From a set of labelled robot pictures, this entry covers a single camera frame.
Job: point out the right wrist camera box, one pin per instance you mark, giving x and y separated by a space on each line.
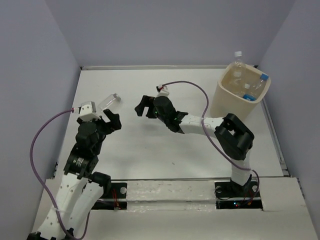
162 91

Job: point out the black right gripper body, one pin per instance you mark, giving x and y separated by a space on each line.
161 117

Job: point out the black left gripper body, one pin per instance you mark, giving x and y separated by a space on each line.
104 128

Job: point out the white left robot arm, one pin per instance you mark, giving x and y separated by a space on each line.
80 186

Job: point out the blue-labelled bottle blue cap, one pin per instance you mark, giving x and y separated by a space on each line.
260 84

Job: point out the clear jar silver lid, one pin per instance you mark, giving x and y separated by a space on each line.
111 102

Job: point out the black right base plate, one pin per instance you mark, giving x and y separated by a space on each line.
227 199

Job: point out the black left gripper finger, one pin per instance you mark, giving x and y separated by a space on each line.
79 120
114 123

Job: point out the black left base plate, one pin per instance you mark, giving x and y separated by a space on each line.
115 199

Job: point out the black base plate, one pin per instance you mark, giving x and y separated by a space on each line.
227 199
115 199

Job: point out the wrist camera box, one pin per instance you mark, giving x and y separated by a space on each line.
88 112
162 91

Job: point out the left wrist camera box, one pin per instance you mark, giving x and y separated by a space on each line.
88 112

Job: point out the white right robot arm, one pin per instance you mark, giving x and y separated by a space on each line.
235 139

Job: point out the clear white-capped plastic bottle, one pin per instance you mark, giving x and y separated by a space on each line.
238 68

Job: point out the cream plastic bin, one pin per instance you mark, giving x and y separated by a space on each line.
225 102

